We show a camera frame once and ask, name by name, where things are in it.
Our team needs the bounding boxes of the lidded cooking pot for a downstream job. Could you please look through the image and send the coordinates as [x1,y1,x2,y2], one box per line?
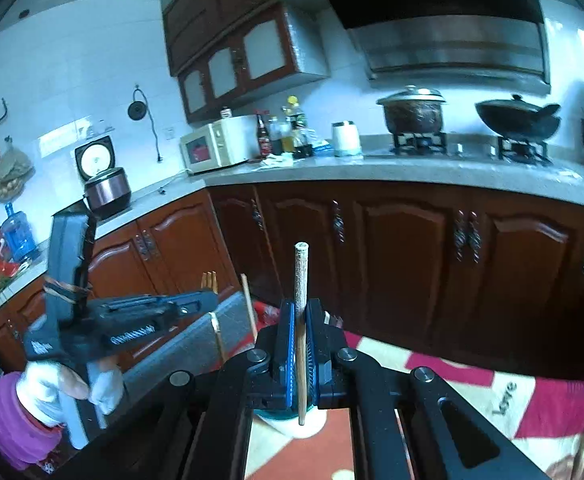
[376,85,447,136]

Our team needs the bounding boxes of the red snack packets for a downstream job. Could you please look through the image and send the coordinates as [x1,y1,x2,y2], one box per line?
[0,240,23,291]

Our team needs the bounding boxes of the brown lower cabinets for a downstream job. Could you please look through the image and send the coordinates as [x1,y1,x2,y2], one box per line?
[0,182,584,376]

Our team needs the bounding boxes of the blue water jug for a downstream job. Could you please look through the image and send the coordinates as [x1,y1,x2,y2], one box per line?
[1,202,40,263]

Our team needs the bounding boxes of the printed checkered blanket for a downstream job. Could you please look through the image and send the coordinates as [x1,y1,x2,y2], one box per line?
[244,300,584,480]

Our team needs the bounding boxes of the person's left hand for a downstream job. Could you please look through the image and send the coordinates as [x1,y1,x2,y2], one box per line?
[16,362,124,427]

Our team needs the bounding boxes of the white canister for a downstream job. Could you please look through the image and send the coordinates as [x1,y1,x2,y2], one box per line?
[332,120,363,157]

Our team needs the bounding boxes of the cream microwave oven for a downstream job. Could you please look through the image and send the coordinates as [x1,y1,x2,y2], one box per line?
[179,115,263,176]

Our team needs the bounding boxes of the tan wooden chopstick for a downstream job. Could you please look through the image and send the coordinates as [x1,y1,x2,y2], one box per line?
[293,242,309,426]
[240,273,259,338]

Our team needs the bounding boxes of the black wok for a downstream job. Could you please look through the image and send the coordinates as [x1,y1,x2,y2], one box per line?
[474,92,563,141]

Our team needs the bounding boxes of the dark brown bottle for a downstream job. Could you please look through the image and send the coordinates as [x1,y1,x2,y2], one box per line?
[255,112,271,158]

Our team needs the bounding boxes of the black round corded device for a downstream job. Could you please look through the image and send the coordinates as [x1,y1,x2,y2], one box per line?
[127,85,165,165]

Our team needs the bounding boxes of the yellow cap oil bottle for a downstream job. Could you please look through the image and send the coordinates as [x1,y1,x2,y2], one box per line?
[282,96,309,153]

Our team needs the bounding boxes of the grey kitchen countertop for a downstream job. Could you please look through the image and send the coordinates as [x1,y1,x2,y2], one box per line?
[0,147,584,321]

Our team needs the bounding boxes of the hanging mesh bag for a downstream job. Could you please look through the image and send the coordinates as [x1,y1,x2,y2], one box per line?
[0,135,35,201]

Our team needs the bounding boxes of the steel range hood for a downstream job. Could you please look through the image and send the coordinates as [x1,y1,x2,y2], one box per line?
[317,0,552,96]

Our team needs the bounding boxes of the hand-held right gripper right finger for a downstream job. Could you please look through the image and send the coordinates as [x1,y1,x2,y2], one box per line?
[306,299,548,480]

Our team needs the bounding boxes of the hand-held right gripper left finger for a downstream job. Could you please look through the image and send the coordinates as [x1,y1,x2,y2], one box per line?
[142,300,297,480]

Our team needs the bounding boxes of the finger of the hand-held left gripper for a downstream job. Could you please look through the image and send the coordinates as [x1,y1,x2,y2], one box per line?
[97,290,220,321]

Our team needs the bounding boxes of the gas stove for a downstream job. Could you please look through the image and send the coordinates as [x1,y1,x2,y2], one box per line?
[389,132,553,166]

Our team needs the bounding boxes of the white cloth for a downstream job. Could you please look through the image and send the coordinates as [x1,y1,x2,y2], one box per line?
[259,152,295,168]

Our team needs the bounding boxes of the rice cooker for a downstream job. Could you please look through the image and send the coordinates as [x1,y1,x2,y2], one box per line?
[74,135,134,221]

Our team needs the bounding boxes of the brown wall cabinet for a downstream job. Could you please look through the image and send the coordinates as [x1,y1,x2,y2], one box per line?
[161,0,330,125]

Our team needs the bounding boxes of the person's left forearm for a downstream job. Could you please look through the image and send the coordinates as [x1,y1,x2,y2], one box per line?
[0,375,65,471]

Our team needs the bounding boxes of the white cup with teal rim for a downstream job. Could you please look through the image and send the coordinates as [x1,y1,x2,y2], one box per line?
[254,405,325,438]

